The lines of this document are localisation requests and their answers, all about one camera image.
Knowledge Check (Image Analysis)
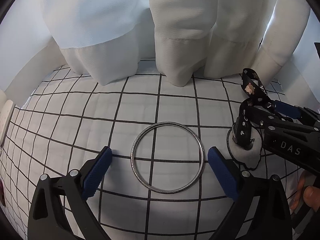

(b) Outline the white sheer curtain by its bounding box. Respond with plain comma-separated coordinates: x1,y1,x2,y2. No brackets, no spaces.
1,0,319,106

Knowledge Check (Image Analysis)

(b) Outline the black printed lanyard strap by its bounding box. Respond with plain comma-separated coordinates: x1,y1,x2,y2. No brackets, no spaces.
238,68,275,140

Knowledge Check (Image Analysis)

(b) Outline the large silver bangle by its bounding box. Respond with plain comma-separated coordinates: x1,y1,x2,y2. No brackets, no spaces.
130,121,205,195

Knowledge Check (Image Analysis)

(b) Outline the white black grid bedsheet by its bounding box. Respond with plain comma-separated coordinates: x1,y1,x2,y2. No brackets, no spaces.
0,60,308,240

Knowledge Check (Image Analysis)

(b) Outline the cream thick curtain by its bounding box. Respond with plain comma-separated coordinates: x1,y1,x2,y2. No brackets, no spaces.
60,0,312,87

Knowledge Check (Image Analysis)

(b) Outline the white plush charm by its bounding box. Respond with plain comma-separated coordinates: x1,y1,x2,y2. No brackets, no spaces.
226,128,262,171

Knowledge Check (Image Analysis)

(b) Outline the person's right hand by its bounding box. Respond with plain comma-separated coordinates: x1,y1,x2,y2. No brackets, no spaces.
290,171,320,212

